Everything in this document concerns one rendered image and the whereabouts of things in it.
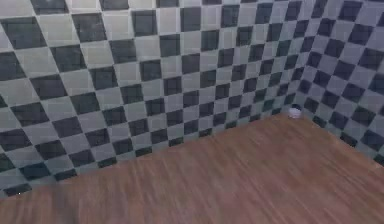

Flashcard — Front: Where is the small white round object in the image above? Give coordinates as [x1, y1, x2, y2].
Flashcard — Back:
[287, 103, 304, 120]

